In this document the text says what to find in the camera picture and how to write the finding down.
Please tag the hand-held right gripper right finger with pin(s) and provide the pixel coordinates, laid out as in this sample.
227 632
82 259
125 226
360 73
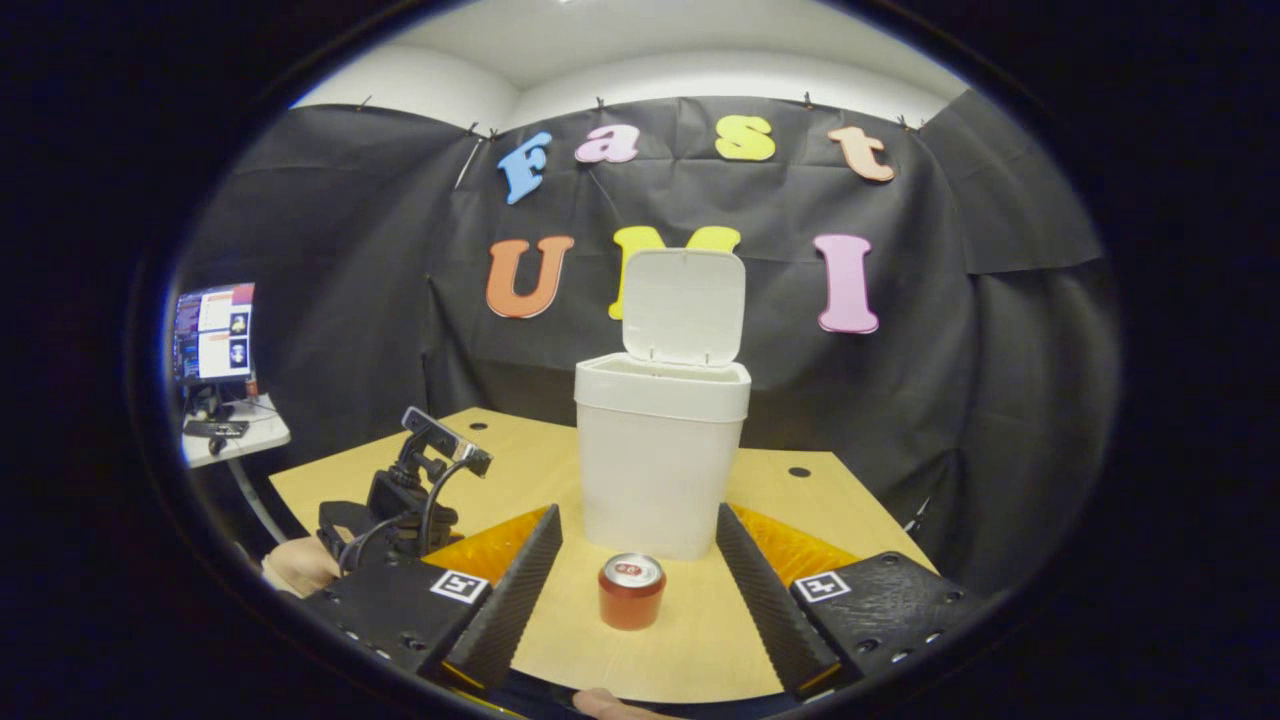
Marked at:
765 600

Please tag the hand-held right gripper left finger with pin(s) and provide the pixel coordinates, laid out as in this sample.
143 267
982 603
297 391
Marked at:
510 600

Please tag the red pop can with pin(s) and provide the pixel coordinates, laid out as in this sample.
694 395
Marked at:
632 598

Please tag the white desktop garbage bin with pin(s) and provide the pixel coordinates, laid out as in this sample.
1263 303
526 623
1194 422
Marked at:
660 470

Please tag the wooden desktop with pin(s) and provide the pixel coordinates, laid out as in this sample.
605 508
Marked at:
340 480

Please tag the white side table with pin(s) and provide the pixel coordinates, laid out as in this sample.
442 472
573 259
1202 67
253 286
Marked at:
260 425

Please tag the black keyboard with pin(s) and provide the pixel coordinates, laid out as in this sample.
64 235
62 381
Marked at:
215 428

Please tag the black backdrop cloth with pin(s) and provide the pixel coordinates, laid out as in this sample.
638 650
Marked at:
880 400

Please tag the computer monitor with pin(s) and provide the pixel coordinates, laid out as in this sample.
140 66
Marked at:
215 335

